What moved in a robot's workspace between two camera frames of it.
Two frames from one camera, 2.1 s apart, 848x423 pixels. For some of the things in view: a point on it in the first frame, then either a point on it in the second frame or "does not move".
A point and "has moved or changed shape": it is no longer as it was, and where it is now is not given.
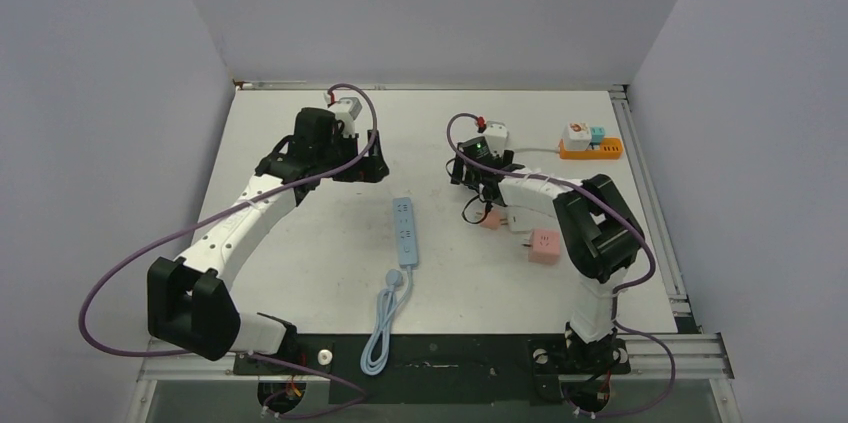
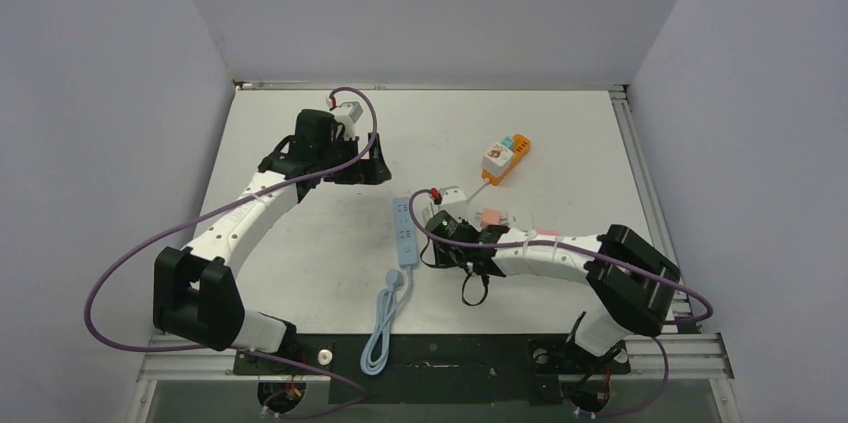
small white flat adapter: (520, 221) does not move
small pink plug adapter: (492, 221) does not move
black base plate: (437, 369) does not move
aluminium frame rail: (652, 213) does not move
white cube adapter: (576, 136) has moved or changed shape
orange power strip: (612, 149) has moved or changed shape
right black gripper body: (462, 167) to (448, 257)
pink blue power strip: (406, 242) does not move
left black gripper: (368, 170) does not move
